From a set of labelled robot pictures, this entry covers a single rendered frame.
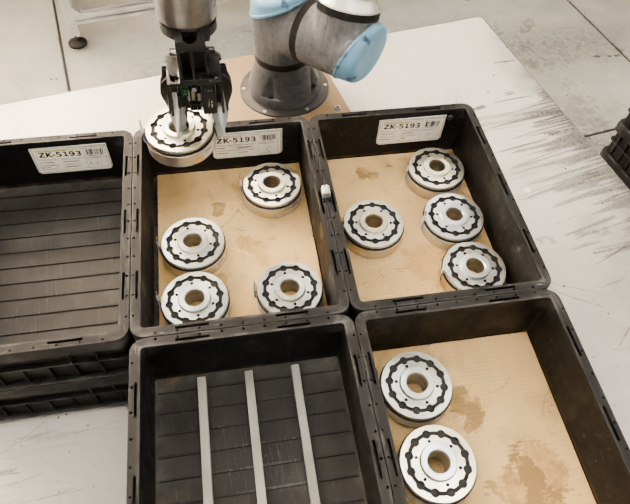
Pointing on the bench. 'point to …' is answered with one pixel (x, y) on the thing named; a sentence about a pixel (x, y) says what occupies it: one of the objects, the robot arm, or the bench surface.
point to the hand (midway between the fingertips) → (201, 128)
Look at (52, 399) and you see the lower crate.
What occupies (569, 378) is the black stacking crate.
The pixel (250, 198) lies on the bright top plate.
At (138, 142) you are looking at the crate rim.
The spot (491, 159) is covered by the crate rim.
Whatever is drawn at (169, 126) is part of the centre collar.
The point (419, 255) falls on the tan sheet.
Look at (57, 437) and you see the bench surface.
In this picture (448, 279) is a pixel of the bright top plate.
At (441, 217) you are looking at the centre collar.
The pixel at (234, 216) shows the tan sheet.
